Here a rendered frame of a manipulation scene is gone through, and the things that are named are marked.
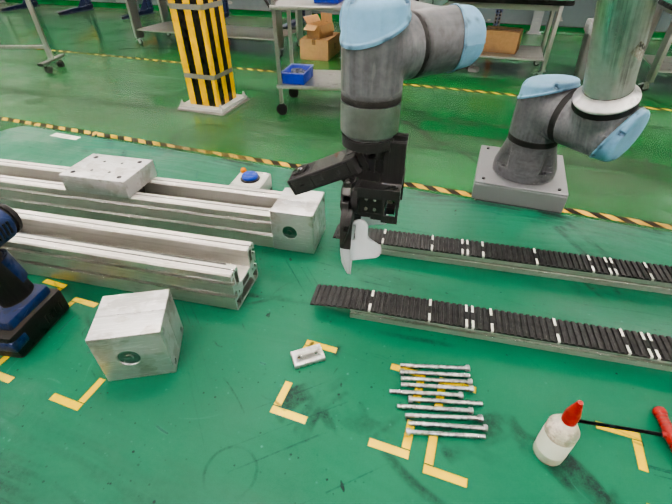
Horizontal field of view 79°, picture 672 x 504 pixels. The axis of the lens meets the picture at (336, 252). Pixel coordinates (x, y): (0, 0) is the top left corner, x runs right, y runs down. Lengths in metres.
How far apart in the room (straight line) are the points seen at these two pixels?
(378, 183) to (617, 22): 0.50
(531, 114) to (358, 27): 0.64
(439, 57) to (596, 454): 0.54
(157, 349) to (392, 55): 0.50
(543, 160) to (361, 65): 0.70
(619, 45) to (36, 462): 1.08
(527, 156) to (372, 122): 0.64
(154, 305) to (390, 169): 0.40
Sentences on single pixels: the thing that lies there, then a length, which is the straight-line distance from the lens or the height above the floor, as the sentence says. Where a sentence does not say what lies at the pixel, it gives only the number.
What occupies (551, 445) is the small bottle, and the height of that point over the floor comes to 0.82.
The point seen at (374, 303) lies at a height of 0.81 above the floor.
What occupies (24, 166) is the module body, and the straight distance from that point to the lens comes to 1.28.
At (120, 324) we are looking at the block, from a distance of 0.67.
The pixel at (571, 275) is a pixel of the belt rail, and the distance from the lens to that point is 0.92.
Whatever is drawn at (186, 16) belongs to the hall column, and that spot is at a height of 0.77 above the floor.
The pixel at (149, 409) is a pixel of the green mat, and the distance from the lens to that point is 0.68.
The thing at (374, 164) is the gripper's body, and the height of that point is 1.07.
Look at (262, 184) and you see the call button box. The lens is 1.01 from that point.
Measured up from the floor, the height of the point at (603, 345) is 0.81.
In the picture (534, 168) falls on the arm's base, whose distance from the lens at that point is 1.10.
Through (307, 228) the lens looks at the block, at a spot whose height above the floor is 0.84.
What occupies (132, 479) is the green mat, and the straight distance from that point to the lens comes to 0.64.
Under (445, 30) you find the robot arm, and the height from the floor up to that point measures 1.23.
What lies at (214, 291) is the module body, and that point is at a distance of 0.75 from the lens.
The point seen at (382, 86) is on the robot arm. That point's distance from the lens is 0.50.
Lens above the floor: 1.32
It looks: 38 degrees down
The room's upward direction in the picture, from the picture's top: straight up
